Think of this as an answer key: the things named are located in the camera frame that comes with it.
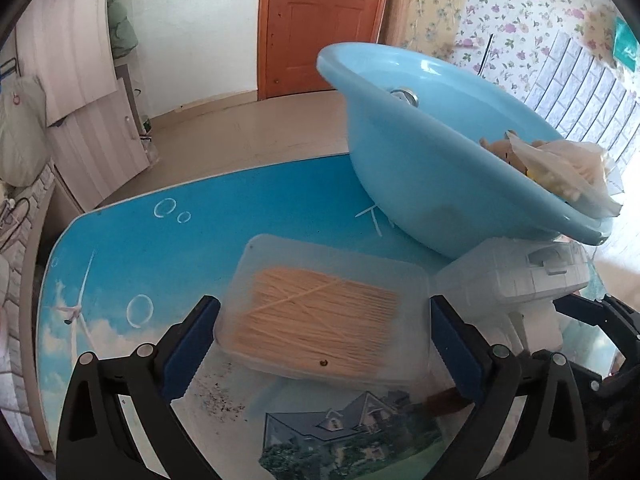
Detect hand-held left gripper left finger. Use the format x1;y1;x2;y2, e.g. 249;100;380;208
55;295;222;480

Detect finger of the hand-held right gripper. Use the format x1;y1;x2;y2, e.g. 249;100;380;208
554;292;640;362
575;362;640;480

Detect white wooden board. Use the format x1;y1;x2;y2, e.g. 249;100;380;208
15;0;119;127

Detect green wall sticker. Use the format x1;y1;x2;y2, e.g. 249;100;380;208
612;16;640;72

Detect thin black stick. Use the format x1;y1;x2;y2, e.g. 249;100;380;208
477;34;494;79

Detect brown wooden door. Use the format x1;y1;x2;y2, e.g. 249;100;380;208
257;0;394;101

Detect white plastic box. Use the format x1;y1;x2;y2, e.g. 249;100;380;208
435;237;594;357

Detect tangled cables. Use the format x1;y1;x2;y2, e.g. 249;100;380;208
0;195;37;252

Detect green cloth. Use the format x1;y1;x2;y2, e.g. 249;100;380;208
107;0;139;62

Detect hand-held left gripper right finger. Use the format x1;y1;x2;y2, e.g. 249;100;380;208
429;294;587;480

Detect light blue plastic basin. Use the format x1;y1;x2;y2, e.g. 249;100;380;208
316;41;614;257

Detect clear plastic bag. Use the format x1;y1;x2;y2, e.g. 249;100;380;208
507;132;626;217

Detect white cabinet panel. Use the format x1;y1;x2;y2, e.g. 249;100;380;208
47;77;151;212

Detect brick pattern counter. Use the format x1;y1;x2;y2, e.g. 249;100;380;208
0;160;57;457

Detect translucent box of wooden sticks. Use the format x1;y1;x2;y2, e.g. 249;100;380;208
214;233;434;390

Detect grey hanging bag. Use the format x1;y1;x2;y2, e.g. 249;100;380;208
0;75;49;189

